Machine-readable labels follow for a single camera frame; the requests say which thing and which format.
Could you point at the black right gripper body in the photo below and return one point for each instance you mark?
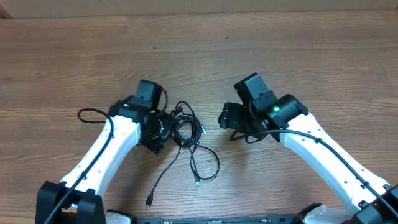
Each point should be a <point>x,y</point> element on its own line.
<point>240,119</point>

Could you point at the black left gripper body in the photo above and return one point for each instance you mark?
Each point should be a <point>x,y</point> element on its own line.
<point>161,131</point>

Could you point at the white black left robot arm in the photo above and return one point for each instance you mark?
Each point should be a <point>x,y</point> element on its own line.
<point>78,197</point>

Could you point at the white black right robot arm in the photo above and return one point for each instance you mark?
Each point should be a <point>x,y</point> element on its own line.
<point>366,197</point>

